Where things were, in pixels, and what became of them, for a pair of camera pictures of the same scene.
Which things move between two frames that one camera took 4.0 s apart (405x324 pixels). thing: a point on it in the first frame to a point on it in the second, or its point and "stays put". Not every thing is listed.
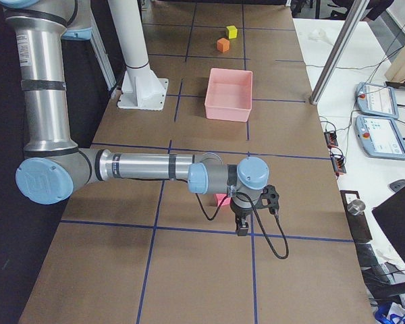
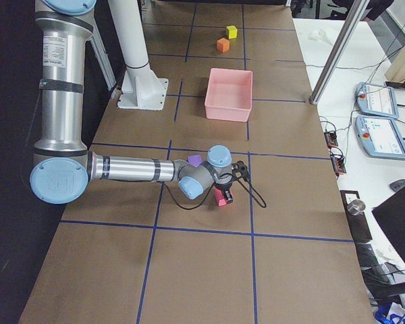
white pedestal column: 140,87 stays put
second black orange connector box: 338,163 stays put
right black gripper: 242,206 to 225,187
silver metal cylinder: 356,207 stays put
